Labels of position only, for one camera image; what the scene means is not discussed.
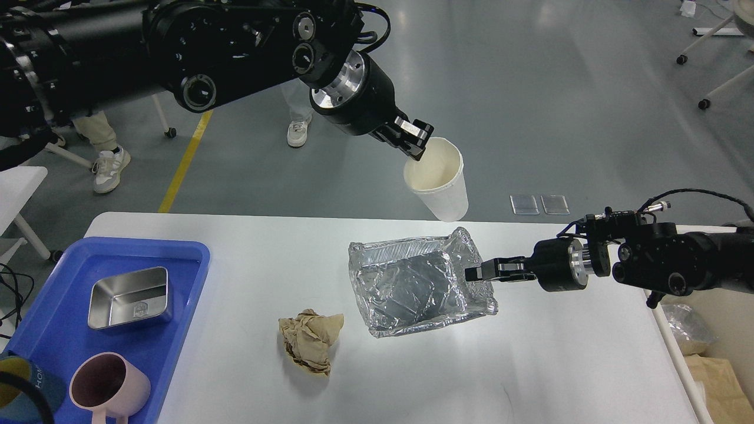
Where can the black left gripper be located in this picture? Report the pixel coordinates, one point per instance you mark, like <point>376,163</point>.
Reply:
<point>360,100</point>

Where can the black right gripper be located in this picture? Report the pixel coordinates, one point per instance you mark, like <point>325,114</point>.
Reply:
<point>559,265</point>

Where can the white paper cup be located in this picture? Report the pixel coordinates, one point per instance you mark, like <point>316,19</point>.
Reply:
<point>438,180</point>

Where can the aluminium foil container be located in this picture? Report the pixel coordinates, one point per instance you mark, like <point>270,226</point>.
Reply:
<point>413,285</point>

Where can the brown paper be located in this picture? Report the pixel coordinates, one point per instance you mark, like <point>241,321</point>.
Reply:
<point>724,397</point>
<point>308,337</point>

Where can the stainless steel square tray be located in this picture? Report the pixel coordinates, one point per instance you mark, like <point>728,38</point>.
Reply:
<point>131,300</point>

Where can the pink ceramic mug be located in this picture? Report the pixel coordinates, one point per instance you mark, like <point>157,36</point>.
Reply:
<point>108,385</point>

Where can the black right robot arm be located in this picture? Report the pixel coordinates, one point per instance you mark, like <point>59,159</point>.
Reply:
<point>623,244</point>

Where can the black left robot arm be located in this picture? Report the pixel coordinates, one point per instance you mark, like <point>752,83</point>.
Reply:
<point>62,64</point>

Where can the clear plastic floor plate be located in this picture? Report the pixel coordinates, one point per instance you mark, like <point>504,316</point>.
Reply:
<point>524,205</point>

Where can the standing person in light jeans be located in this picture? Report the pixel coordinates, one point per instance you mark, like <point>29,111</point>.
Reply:
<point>296,95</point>

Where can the crumpled clear plastic bag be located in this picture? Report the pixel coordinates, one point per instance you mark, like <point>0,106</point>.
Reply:
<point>689,329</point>

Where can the white plastic bin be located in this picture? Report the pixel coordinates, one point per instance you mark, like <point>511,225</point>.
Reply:
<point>729,315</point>

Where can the brown paper in bin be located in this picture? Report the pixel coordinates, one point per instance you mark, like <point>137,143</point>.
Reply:
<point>724,397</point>

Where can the seated person in khaki trousers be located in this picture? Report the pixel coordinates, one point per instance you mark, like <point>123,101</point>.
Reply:
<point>112,157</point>

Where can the blue plastic tray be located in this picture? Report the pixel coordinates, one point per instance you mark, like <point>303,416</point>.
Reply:
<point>55,336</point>

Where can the grey office chair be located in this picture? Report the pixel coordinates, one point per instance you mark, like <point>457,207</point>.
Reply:
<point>54,148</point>

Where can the white side table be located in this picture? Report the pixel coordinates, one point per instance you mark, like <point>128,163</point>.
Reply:
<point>17,186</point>

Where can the dark teal mug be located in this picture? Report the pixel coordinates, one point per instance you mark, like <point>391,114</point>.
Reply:
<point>30,394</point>

